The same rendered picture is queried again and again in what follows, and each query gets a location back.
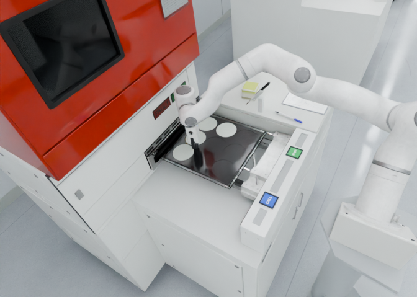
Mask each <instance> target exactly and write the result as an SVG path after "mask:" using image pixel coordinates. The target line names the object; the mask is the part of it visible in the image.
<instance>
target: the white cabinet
mask: <svg viewBox="0 0 417 297"><path fill-rule="evenodd" d="M332 116H333V113H332V115H331V117H330V119H329V121H328V123H327V125H326V128H325V130H324V132H323V134H322V136H321V138H320V140H319V142H318V144H317V146H316V148H315V150H314V152H313V154H312V157H311V159H310V161H309V163H308V166H307V168H306V169H305V172H304V173H303V175H302V178H301V179H300V182H299V183H298V185H297V188H296V190H295V192H294V194H293V196H292V198H291V200H290V202H289V204H288V206H287V208H286V210H285V213H284V215H283V217H282V219H281V221H280V223H279V225H278V227H277V229H276V231H275V233H274V235H273V237H272V239H271V241H270V243H269V245H268V247H267V249H266V251H265V253H264V255H263V257H262V260H261V262H260V264H259V266H258V268H257V270H256V269H254V268H252V267H250V266H249V265H247V264H245V263H243V262H242V261H240V260H238V259H236V258H234V257H232V256H231V255H229V254H227V253H226V252H224V251H222V250H220V249H218V248H216V247H215V246H213V245H211V244H209V243H207V242H205V241H204V240H202V239H200V238H198V237H197V236H195V235H193V234H191V233H189V232H188V231H186V230H184V229H182V228H180V227H179V226H177V225H175V224H173V223H172V222H170V221H168V220H166V219H164V218H162V217H160V216H159V215H157V214H155V213H153V212H152V211H150V210H148V209H146V208H144V207H143V206H141V205H139V204H137V203H135V202H133V201H132V202H133V204H134V206H135V208H136V209H137V212H138V214H139V215H140V217H141V219H142V220H143V222H144V224H145V226H146V228H147V230H148V232H149V233H150V235H151V237H152V239H153V240H154V242H155V244H156V246H157V248H158V250H159V251H160V253H161V255H162V257H163V259H164V261H165V262H166V263H167V264H168V265H170V266H172V267H173V268H175V269H176V270H178V271H179V272H181V273H183V274H184V275H185V276H187V277H189V278H190V279H192V280H193V281H195V282H197V283H198V284H200V285H201V286H203V287H204V288H206V289H208V290H209V291H211V292H212V293H214V294H215V295H217V296H218V297H266V295H267V292H268V290H269V288H270V285H271V283H272V281H273V279H274V277H275V274H276V272H277V269H278V268H279V265H280V263H281V261H282V258H283V256H284V254H285V252H286V250H287V247H288V245H289V242H290V240H291V238H292V236H293V234H294V231H295V229H296V227H297V225H298V222H299V220H300V218H301V215H302V213H303V211H304V209H305V207H306V204H307V202H308V199H309V198H310V195H311V193H312V191H313V188H314V184H315V181H316V176H317V173H318V168H319V166H320V161H321V157H322V154H323V150H324V147H325V142H326V138H327V135H328V130H329V127H330V123H331V119H332Z"/></svg>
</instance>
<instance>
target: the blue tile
mask: <svg viewBox="0 0 417 297"><path fill-rule="evenodd" d="M276 200H277V198H276V197H273V196H272V195H269V194H267V193H265V195H264V196H263V198H262V200H261V203H263V204H265V205H268V206H270V207H273V205H274V203H275V201H276Z"/></svg>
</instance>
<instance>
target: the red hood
mask: <svg viewBox="0 0 417 297"><path fill-rule="evenodd" d="M199 55H200V52H199V44H198V39H197V31H196V26H195V18H194V10H193V5H192V0H0V147H2V148H4V149H5V150H7V151H9V152H10V153H12V154H13V155H15V156H17V157H19V158H20V159H22V160H23V161H25V162H27V163H28V164H30V165H31V166H34V167H35V168H36V169H38V170H40V171H42V172H43V173H45V174H46V175H48V176H50V177H51V178H53V179H55V180H56V181H60V180H61V179H62V178H63V177H64V176H65V175H66V174H68V173H69V172H70V171H71V170H72V169H73V168H75V167H76V166H77V165H78V164H79V163H80V162H81V161H82V160H83V159H84V158H85V157H87V156H88V155H89V154H90V153H91V152H92V151H94V150H95V149H96V148H97V147H98V146H99V145H100V144H101V143H102V142H103V141H104V140H106V139H107V138H108V137H109V136H110V135H111V134H112V133H113V132H114V131H115V130H116V129H118V128H119V127H120V126H121V125H122V124H123V123H125V122H126V121H127V120H128V119H129V118H130V117H131V116H132V115H133V114H134V113H135V112H137V111H138V110H139V109H140V108H141V107H142V106H144V105H145V104H146V103H147V102H148V101H149V100H150V99H151V98H152V97H153V96H154V95H156V94H157V93H158V92H159V91H160V90H161V89H162V88H163V87H164V86H165V85H167V84H168V83H169V82H170V81H171V80H172V79H174V78H175V77H176V76H177V75H178V74H179V73H180V72H181V71H182V70H183V69H184V68H186V67H187V66H188V65H189V64H190V63H191V62H193V61H194V60H195V59H196V58H197V57H198V56H199Z"/></svg>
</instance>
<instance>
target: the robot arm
mask: <svg viewBox="0 0 417 297"><path fill-rule="evenodd" d="M262 71H265V72H267V73H269V74H271V75H273V76H275V77H276V78H278V79H280V80H281V81H283V82H284V83H286V85H287V89H288V90H289V92H290V93H291V94H293V95H295V96H297V97H300V98H302V99H305V100H309V101H312V102H316V103H319V104H323V105H327V106H330V107H332V108H335V109H338V110H341V111H343V112H346V113H350V114H351V115H354V116H357V117H359V118H361V119H363V120H365V121H367V122H369V123H371V124H373V125H375V126H376V127H378V128H380V129H382V130H383V131H386V132H387V133H389V135H388V137H387V138H386V140H385V141H384V142H383V143H382V144H381V145H380V147H379V148H378V150H377V151H376V154H375V156H374V158H373V161H372V164H371V166H370V169H369V171H368V174H367V177H366V178H365V182H364V184H363V186H362V190H361V192H360V194H359V198H358V199H357V202H356V204H355V205H354V204H350V203H345V204H344V208H345V209H346V210H347V211H349V212H351V213H352V214H354V215H356V216H358V217H360V218H362V219H364V220H366V221H369V222H371V223H374V224H376V225H379V226H381V227H384V228H387V229H392V230H395V231H401V230H402V228H403V227H402V226H401V225H400V224H398V221H399V219H400V215H399V216H398V215H396V213H395V212H396V210H397V207H398V204H399V202H400V199H401V196H402V195H403V192H404V189H405V187H406V184H407V182H408V179H409V178H410V175H411V172H412V170H413V167H414V164H415V162H416V161H417V101H414V102H408V103H401V102H395V101H393V100H390V99H387V98H385V97H382V96H381V95H378V94H376V93H374V92H372V91H370V90H368V89H365V88H363V87H360V86H357V85H355V84H351V83H350V82H346V81H342V80H339V79H332V78H326V77H322V76H317V75H316V72H315V70H314V68H313V66H312V65H311V64H310V63H308V62H307V61H306V60H304V59H303V58H301V57H299V56H297V55H294V54H291V53H289V52H287V51H285V50H283V49H282V48H280V47H278V46H277V45H274V44H271V43H265V44H262V45H260V46H258V47H256V48H254V49H252V50H251V51H249V52H247V53H246V54H245V55H243V56H241V57H240V58H238V59H237V60H235V61H234V62H232V63H230V64H229V65H227V66H226V67H224V68H223V69H221V70H219V71H218V72H216V73H215V74H214V75H212V76H211V77H210V79H209V82H208V89H207V91H206V93H205V95H204V96H203V98H202V99H201V100H200V101H199V102H198V103H197V101H196V98H195V90H194V88H193V87H192V86H190V85H182V86H179V87H177V88H175V90H174V98H175V101H176V107H177V111H178V114H179V119H180V122H181V124H182V125H183V126H185V129H186V135H187V140H188V143H189V144H190V143H191V146H192V149H197V148H199V126H198V123H200V122H202V121H203V120H205V119H206V118H208V117H209V116H211V115H212V114H213V113H214V112H215V111H216V109H218V106H219V105H220V103H221V101H222V99H223V96H224V95H225V94H226V93H227V92H228V91H230V90H232V89H233V88H235V87H237V86H239V85H240V84H242V83H244V82H245V81H247V80H248V79H250V78H252V77H253V76H255V75H257V74H259V73H260V72H262Z"/></svg>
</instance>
